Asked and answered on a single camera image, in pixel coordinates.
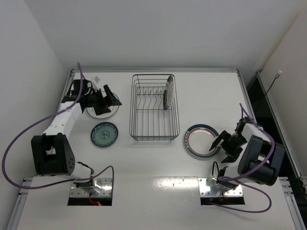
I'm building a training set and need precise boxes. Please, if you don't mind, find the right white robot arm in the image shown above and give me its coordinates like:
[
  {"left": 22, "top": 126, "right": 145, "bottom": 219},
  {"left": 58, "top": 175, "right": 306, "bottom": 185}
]
[{"left": 210, "top": 117, "right": 285, "bottom": 191}]

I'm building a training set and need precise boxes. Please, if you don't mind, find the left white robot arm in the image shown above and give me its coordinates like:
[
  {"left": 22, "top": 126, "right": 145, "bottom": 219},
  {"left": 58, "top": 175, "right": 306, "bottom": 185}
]
[{"left": 31, "top": 76, "right": 122, "bottom": 195}]

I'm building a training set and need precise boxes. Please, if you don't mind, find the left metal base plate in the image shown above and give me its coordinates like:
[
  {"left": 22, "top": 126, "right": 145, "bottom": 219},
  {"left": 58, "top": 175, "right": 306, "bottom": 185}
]
[{"left": 69, "top": 178, "right": 112, "bottom": 198}]

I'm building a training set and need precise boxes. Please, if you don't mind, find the purple cable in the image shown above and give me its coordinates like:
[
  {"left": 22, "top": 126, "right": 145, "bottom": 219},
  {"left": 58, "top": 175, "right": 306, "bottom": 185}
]
[
  {"left": 217, "top": 103, "right": 275, "bottom": 213},
  {"left": 1, "top": 62, "right": 114, "bottom": 190}
]

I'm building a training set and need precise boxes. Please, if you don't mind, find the teal blue floral plate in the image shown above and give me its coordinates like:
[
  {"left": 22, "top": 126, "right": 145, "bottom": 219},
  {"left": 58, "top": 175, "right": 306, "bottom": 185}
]
[{"left": 90, "top": 122, "right": 118, "bottom": 148}]

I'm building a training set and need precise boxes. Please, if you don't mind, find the aluminium frame rail right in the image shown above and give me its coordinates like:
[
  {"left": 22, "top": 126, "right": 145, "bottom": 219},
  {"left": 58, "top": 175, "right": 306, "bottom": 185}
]
[{"left": 255, "top": 69, "right": 307, "bottom": 222}]

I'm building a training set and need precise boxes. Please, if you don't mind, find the clear glass patterned plate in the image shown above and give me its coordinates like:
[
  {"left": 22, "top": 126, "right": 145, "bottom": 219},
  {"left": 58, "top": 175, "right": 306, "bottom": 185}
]
[{"left": 86, "top": 91, "right": 120, "bottom": 119}]

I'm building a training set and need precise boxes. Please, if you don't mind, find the metal wire dish rack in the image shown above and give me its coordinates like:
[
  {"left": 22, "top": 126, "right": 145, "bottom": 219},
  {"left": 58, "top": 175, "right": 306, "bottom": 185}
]
[{"left": 129, "top": 73, "right": 180, "bottom": 143}]

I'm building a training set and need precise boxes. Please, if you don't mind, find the black cable white connector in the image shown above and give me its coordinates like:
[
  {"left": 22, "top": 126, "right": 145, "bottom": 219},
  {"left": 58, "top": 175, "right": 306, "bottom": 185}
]
[{"left": 254, "top": 70, "right": 283, "bottom": 114}]

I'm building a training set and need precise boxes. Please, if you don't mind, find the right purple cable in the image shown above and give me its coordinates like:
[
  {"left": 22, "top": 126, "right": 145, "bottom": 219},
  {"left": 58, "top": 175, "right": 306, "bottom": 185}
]
[{"left": 217, "top": 103, "right": 275, "bottom": 213}]

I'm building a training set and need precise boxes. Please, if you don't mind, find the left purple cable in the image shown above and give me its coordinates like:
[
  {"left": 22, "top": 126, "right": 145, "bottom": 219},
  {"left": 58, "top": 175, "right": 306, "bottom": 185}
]
[{"left": 1, "top": 62, "right": 114, "bottom": 190}]

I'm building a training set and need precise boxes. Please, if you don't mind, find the metal base plate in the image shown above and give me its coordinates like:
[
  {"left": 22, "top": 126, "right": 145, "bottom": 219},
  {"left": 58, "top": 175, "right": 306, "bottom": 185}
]
[
  {"left": 198, "top": 177, "right": 243, "bottom": 198},
  {"left": 69, "top": 178, "right": 112, "bottom": 198}
]

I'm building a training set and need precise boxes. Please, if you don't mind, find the white plate green rim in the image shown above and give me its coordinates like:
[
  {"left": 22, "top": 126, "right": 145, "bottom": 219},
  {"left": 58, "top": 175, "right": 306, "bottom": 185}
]
[
  {"left": 184, "top": 124, "right": 221, "bottom": 160},
  {"left": 163, "top": 75, "right": 175, "bottom": 111}
]

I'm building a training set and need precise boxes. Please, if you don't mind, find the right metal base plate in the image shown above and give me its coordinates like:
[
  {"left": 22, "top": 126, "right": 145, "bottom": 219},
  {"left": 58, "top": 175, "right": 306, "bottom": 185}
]
[{"left": 198, "top": 177, "right": 243, "bottom": 198}]

